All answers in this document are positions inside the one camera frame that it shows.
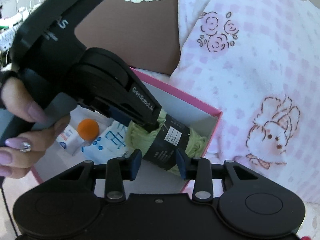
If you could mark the white tissue pack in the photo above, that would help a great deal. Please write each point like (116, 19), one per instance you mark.
(70, 140)

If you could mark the bear print bed sheet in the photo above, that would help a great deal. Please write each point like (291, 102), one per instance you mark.
(13, 188)

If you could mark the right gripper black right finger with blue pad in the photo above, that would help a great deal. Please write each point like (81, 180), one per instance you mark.
(199, 170)

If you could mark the person's hand, pink nails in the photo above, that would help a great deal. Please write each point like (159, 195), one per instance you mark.
(20, 153)

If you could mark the patterned grey bedside table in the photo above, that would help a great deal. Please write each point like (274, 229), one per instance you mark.
(10, 25)

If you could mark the green yarn ball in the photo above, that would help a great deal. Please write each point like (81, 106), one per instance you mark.
(159, 146)

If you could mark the orange ball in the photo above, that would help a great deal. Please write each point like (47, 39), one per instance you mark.
(88, 129)

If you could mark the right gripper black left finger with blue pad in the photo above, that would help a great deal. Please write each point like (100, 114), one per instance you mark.
(120, 169)

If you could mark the clear plastic white pack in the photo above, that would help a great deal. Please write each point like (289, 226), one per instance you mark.
(80, 113)

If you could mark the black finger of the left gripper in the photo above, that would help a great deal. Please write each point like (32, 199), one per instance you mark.
(150, 127)

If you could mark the pink checked white quilt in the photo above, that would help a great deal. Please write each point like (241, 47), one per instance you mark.
(258, 62)

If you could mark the brown cloud pillow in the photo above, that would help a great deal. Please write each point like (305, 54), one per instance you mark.
(144, 33)

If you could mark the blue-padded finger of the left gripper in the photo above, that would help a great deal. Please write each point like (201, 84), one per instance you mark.
(125, 117)

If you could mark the blue white wipes pack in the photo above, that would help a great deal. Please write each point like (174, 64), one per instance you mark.
(108, 145)

